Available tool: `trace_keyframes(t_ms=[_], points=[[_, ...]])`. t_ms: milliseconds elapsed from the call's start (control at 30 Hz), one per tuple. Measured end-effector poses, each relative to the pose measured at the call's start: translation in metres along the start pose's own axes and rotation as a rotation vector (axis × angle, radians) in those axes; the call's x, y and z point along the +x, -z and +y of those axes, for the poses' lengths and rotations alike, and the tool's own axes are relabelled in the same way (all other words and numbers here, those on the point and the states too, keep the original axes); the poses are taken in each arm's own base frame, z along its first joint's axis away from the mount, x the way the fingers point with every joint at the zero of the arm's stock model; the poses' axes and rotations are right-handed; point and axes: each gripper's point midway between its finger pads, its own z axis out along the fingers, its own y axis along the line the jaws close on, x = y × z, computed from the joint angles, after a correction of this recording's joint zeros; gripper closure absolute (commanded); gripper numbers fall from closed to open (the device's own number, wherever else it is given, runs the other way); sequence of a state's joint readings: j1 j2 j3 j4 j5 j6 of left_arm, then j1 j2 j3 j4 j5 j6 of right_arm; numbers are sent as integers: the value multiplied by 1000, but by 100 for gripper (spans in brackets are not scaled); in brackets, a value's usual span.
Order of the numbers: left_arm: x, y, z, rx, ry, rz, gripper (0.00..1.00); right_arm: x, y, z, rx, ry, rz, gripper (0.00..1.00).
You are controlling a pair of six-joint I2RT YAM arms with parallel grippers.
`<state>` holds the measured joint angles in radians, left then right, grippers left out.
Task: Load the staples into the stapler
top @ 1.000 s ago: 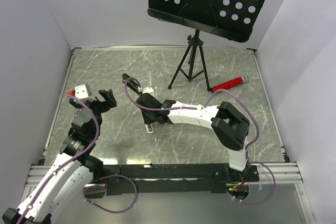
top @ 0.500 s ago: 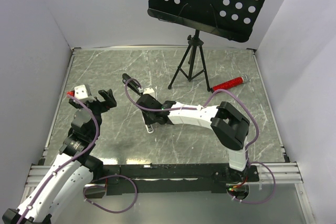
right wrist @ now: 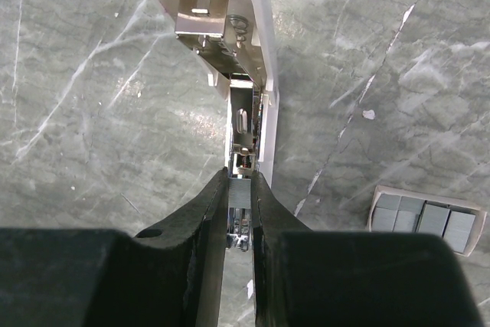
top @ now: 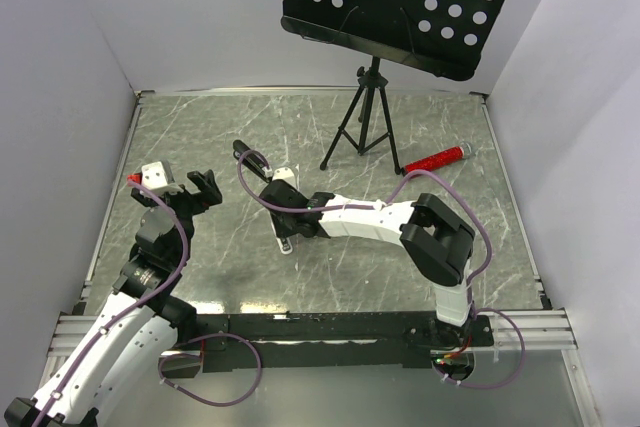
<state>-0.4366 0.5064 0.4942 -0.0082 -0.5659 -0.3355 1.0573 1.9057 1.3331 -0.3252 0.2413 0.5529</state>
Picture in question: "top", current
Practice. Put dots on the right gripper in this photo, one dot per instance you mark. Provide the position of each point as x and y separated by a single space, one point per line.
281 231

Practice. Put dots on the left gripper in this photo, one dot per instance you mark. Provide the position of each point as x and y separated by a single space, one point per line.
210 194

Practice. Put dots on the black stapler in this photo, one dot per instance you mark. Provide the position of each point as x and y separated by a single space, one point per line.
255 162

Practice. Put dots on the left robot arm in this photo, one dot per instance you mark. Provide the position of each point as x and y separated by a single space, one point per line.
115 317

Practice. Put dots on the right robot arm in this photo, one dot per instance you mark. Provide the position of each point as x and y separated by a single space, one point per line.
438 241

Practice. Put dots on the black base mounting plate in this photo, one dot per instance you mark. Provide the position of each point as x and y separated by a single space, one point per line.
289 340

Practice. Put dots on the black tripod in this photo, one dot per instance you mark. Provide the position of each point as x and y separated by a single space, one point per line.
371 84

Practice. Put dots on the red glitter tube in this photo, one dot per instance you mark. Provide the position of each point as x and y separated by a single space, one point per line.
440 159

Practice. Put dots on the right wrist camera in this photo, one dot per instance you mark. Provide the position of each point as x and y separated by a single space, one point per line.
285 174

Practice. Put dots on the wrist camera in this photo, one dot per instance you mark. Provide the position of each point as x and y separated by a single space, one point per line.
156 177
285 174

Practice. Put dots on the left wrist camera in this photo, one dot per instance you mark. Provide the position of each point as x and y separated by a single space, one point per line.
156 177

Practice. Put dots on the aluminium rail frame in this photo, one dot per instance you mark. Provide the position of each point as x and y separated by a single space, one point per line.
524 331

